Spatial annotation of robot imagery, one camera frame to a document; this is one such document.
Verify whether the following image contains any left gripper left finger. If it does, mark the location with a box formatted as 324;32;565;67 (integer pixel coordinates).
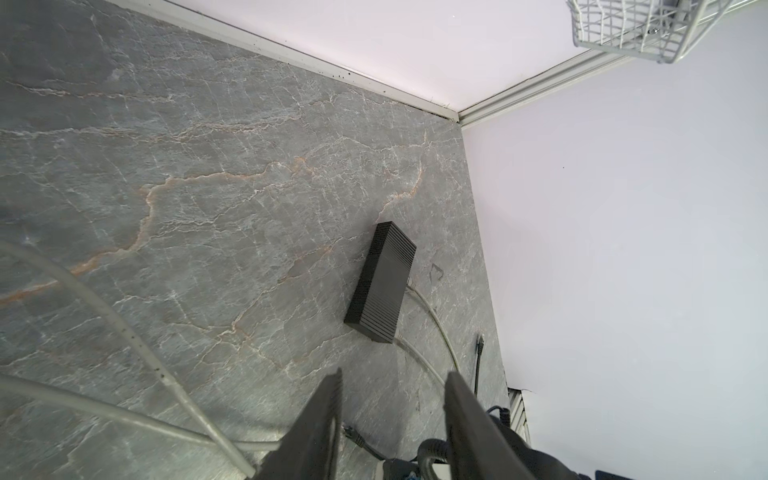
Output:
254;369;343;480

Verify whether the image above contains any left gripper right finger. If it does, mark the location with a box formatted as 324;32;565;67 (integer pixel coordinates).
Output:
444;372;534;479

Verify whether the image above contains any black ethernet cable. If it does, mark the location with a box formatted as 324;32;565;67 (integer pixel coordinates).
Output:
341;333;486;463

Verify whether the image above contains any small black network switch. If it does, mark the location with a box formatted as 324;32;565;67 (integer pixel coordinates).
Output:
344;221;417;344

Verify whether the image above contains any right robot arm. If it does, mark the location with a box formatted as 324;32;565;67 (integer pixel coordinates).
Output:
374;406;622;479

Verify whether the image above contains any long white wire basket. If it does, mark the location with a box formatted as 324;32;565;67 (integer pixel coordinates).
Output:
567;0;736;64

